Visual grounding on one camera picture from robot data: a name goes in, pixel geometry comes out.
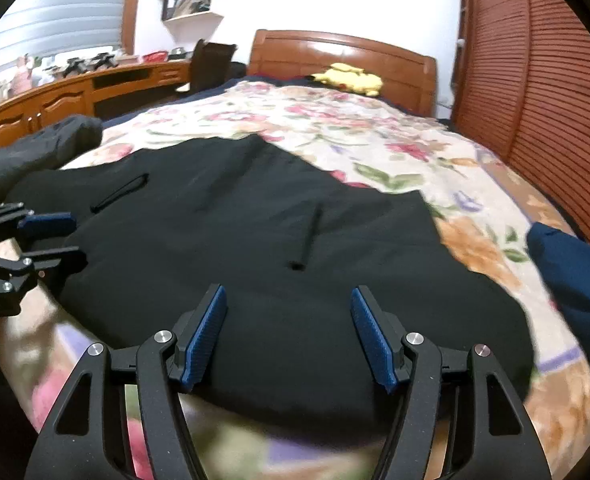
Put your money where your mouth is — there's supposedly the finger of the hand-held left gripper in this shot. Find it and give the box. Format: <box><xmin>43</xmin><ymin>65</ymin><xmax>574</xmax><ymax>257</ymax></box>
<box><xmin>0</xmin><ymin>202</ymin><xmax>76</xmax><ymax>248</ymax></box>
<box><xmin>0</xmin><ymin>246</ymin><xmax>90</xmax><ymax>291</ymax></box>

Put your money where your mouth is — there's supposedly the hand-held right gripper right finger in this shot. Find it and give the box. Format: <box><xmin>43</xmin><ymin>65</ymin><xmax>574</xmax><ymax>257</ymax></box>
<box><xmin>350</xmin><ymin>285</ymin><xmax>546</xmax><ymax>480</ymax></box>

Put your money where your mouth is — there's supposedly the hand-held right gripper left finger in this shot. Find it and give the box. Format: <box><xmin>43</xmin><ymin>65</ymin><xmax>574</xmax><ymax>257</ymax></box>
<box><xmin>25</xmin><ymin>282</ymin><xmax>229</xmax><ymax>480</ymax></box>

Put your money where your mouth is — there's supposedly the black coat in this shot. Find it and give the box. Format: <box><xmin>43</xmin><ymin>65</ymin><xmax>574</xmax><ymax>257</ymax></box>
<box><xmin>0</xmin><ymin>114</ymin><xmax>536</xmax><ymax>433</ymax></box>

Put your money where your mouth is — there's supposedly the wooden desk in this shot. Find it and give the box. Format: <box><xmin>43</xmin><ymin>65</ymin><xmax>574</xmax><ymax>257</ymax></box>
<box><xmin>0</xmin><ymin>57</ymin><xmax>196</xmax><ymax>151</ymax></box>

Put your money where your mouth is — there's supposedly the navy bed sheet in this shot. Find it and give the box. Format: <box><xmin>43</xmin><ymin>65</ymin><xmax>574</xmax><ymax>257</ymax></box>
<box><xmin>102</xmin><ymin>75</ymin><xmax>320</xmax><ymax>123</ymax></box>

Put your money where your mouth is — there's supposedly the black device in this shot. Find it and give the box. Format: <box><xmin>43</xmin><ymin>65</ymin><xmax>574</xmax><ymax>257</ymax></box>
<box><xmin>90</xmin><ymin>51</ymin><xmax>122</xmax><ymax>69</ymax></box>
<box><xmin>56</xmin><ymin>57</ymin><xmax>89</xmax><ymax>77</ymax></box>

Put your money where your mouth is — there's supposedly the grey window blind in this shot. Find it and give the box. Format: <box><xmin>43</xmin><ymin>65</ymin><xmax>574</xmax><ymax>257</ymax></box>
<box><xmin>0</xmin><ymin>0</ymin><xmax>136</xmax><ymax>86</ymax></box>

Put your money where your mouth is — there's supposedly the bed with floral bedspread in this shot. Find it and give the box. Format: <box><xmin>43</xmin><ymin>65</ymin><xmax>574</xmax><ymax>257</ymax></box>
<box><xmin>0</xmin><ymin>80</ymin><xmax>590</xmax><ymax>480</ymax></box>

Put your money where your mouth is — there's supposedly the navy blue cloth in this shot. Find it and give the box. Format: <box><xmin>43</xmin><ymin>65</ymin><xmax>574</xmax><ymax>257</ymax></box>
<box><xmin>526</xmin><ymin>221</ymin><xmax>590</xmax><ymax>361</ymax></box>

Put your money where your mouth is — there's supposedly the dark brown chair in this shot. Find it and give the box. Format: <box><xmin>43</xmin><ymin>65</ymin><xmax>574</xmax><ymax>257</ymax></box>
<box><xmin>175</xmin><ymin>39</ymin><xmax>238</xmax><ymax>95</ymax></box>

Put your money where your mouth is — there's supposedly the yellow plush toy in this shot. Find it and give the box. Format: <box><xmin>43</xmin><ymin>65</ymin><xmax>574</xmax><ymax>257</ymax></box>
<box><xmin>310</xmin><ymin>62</ymin><xmax>383</xmax><ymax>97</ymax></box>

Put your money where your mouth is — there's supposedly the wooden bed headboard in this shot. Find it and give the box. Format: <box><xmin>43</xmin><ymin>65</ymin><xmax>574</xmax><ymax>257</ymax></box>
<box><xmin>247</xmin><ymin>29</ymin><xmax>438</xmax><ymax>118</ymax></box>

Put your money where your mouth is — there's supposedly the wooden slatted wardrobe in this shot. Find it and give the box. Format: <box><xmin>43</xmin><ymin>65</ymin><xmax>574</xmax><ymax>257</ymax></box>
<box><xmin>450</xmin><ymin>0</ymin><xmax>590</xmax><ymax>261</ymax></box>

